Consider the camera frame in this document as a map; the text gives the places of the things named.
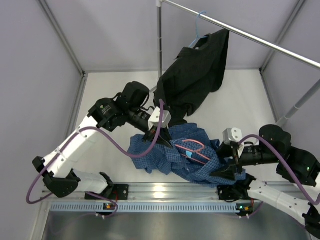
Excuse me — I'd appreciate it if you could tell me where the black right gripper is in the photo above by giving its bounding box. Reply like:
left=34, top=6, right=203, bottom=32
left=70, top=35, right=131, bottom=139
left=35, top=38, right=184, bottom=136
left=208, top=140, right=280, bottom=181

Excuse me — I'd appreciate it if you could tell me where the blue checked shirt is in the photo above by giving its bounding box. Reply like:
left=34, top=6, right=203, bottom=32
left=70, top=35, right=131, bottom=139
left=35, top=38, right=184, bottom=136
left=131, top=123, right=246, bottom=188

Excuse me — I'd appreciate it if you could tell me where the pink wire hanger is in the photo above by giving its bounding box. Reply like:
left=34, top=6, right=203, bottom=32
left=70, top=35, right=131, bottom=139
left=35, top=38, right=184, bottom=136
left=175, top=139, right=211, bottom=165

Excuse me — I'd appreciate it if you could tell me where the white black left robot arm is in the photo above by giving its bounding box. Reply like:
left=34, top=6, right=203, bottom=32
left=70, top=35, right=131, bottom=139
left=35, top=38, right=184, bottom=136
left=32, top=81, right=172, bottom=200

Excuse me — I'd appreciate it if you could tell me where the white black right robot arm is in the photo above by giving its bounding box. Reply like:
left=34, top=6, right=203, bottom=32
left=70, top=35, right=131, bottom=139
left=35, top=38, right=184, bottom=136
left=210, top=124, right=320, bottom=238

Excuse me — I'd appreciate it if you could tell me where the black pinstriped shirt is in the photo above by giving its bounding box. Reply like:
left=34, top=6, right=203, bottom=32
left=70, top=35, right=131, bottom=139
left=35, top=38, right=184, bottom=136
left=153, top=29, right=230, bottom=127

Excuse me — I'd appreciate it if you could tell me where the white left rack foot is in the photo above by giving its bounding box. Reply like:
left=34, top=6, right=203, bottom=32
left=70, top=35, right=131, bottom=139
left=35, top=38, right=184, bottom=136
left=149, top=86, right=157, bottom=93

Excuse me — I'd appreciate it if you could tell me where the silver right rack pole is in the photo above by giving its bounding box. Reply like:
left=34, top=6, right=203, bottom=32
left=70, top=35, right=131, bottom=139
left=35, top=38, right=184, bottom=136
left=276, top=80, right=320, bottom=127

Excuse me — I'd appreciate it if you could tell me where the silver rack pole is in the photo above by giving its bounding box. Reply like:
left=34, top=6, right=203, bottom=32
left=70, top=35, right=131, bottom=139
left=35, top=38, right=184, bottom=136
left=156, top=0, right=163, bottom=78
left=276, top=80, right=320, bottom=127

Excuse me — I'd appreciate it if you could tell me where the silver left rack pole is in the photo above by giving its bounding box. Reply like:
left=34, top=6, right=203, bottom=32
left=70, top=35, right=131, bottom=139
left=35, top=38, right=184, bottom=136
left=156, top=0, right=163, bottom=78

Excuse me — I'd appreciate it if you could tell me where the silver clothes rack top bar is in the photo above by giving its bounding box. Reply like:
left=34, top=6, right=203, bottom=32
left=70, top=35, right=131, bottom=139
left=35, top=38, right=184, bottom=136
left=162, top=0, right=320, bottom=70

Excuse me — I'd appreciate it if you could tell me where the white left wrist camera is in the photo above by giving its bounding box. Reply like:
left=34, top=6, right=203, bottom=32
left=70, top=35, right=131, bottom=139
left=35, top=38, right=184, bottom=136
left=148, top=107, right=172, bottom=130

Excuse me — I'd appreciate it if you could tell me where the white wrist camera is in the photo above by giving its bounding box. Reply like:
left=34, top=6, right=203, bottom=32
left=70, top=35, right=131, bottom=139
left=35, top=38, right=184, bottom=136
left=148, top=107, right=172, bottom=130
left=222, top=127, right=245, bottom=158

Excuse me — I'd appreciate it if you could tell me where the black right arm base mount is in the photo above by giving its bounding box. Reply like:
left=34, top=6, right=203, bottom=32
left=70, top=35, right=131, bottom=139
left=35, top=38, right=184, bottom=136
left=217, top=185, right=247, bottom=203

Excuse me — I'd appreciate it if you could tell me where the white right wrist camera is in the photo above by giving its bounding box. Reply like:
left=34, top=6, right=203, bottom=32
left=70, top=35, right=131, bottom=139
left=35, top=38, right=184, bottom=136
left=222, top=127, right=245, bottom=158

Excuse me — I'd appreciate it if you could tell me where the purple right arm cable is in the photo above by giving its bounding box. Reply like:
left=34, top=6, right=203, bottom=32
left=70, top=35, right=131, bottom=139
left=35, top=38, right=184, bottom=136
left=238, top=134, right=320, bottom=206

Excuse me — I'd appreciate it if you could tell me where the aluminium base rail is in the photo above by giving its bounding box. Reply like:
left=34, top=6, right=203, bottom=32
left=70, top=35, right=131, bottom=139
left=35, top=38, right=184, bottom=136
left=39, top=182, right=313, bottom=201

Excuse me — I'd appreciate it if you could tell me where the grey slotted cable duct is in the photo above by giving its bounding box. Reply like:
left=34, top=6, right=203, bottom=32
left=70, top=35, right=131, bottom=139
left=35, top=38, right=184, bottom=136
left=50, top=202, right=252, bottom=213

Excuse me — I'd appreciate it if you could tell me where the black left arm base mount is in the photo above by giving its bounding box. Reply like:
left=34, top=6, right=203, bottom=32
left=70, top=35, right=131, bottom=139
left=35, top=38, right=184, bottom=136
left=94, top=184, right=129, bottom=201

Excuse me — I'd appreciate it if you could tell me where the blue wire hanger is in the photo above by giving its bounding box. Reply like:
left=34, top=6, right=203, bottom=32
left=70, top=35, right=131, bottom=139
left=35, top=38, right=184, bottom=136
left=188, top=10, right=207, bottom=48

